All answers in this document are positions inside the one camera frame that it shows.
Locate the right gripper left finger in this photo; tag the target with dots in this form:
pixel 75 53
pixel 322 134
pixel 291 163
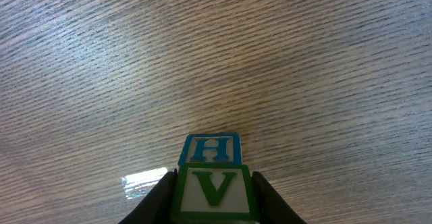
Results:
pixel 154 208

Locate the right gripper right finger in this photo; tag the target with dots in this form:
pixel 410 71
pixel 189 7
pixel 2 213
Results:
pixel 271 206

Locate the pretzel block red side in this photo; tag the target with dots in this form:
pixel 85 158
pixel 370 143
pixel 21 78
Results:
pixel 217 148

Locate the yellow-sided ladybug block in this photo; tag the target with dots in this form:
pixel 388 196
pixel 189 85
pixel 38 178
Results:
pixel 214 193

